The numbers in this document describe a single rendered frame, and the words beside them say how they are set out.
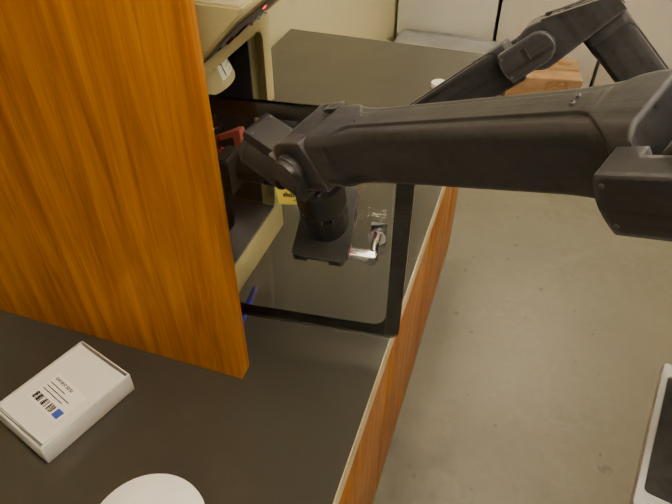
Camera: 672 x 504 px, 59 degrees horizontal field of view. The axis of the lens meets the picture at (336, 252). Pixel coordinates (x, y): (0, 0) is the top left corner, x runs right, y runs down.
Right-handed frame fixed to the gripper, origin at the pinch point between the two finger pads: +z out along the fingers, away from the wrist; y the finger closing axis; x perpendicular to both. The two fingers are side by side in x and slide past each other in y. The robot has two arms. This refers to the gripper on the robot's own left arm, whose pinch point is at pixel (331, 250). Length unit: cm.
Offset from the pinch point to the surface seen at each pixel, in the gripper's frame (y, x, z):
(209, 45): -13.9, -15.7, -21.9
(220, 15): -15.3, -13.9, -25.3
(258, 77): -34.8, -21.4, 9.5
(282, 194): -6.0, -8.0, -2.8
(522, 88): -203, 53, 204
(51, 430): 29.9, -35.8, 11.4
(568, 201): -125, 78, 190
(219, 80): -23.9, -22.4, -2.5
